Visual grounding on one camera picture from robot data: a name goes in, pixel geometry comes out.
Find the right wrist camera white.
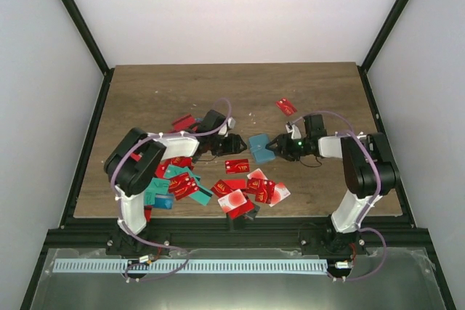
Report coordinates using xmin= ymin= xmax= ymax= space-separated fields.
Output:
xmin=286 ymin=122 xmax=302 ymax=140

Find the teal leather card holder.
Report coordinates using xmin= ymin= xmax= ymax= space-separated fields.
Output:
xmin=248 ymin=134 xmax=275 ymax=164

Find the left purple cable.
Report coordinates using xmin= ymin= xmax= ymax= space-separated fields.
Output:
xmin=110 ymin=97 xmax=233 ymax=284

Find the red card top pile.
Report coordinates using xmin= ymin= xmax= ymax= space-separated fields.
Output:
xmin=171 ymin=114 xmax=195 ymax=132

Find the black frame post left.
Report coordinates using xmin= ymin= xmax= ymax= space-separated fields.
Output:
xmin=39 ymin=0 xmax=111 ymax=76

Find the red vip card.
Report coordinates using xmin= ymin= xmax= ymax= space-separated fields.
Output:
xmin=211 ymin=180 xmax=234 ymax=198
xmin=225 ymin=159 xmax=250 ymax=174

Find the red gold card pile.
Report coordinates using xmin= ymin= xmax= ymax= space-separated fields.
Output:
xmin=168 ymin=173 xmax=199 ymax=200
xmin=246 ymin=178 xmax=275 ymax=204

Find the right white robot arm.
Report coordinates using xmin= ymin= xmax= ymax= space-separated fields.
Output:
xmin=266 ymin=112 xmax=400 ymax=254

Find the white red circle card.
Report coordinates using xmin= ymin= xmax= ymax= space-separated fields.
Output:
xmin=218 ymin=189 xmax=247 ymax=213

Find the black frame post right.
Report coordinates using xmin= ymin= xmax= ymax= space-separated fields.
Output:
xmin=359 ymin=0 xmax=432 ymax=71

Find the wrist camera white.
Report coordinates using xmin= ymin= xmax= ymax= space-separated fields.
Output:
xmin=286 ymin=122 xmax=302 ymax=140
xmin=218 ymin=117 xmax=235 ymax=137

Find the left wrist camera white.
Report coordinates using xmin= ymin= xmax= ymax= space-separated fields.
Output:
xmin=218 ymin=117 xmax=235 ymax=137

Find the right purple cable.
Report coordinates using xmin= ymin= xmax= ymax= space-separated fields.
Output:
xmin=290 ymin=110 xmax=388 ymax=282

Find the purple cable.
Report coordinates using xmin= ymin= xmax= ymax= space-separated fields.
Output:
xmin=290 ymin=110 xmax=388 ymax=282
xmin=110 ymin=97 xmax=233 ymax=284

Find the black frame post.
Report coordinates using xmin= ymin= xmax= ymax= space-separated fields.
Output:
xmin=39 ymin=0 xmax=111 ymax=76
xmin=359 ymin=0 xmax=432 ymax=71

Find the white red card right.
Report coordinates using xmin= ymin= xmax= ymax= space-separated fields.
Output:
xmin=269 ymin=182 xmax=291 ymax=207

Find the teal card front left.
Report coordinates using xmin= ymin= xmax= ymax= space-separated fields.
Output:
xmin=144 ymin=178 xmax=170 ymax=205

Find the light blue slotted cable duct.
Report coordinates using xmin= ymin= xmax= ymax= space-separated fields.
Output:
xmin=52 ymin=258 xmax=328 ymax=275

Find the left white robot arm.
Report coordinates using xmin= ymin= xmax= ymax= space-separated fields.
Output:
xmin=104 ymin=110 xmax=247 ymax=255

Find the red gold card right pile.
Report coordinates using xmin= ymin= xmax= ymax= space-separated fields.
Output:
xmin=246 ymin=178 xmax=275 ymax=204

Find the red card far right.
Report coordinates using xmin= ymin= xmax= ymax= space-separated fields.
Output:
xmin=275 ymin=98 xmax=297 ymax=116

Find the red VIP card lower centre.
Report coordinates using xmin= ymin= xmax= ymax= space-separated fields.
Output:
xmin=211 ymin=180 xmax=234 ymax=198

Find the blue card front left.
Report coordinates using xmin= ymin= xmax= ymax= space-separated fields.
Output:
xmin=153 ymin=194 xmax=174 ymax=210

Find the teal card with stripe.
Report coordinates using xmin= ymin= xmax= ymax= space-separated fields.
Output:
xmin=188 ymin=180 xmax=213 ymax=206

